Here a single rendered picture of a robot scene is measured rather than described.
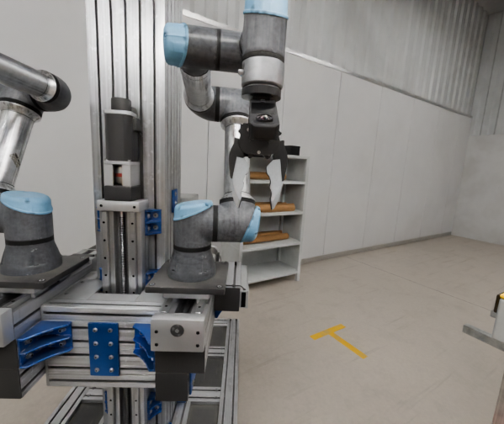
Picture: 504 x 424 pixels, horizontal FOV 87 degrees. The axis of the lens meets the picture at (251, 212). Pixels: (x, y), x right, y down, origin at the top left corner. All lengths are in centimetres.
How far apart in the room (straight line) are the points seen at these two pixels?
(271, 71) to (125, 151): 58
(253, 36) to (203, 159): 254
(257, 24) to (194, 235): 54
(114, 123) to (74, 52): 200
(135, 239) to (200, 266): 25
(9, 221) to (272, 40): 84
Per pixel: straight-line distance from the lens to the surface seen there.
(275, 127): 40
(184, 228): 79
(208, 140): 304
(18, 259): 102
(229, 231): 79
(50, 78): 110
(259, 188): 335
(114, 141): 94
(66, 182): 280
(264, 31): 52
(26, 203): 99
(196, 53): 61
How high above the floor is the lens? 138
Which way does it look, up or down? 9 degrees down
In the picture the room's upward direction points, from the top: 3 degrees clockwise
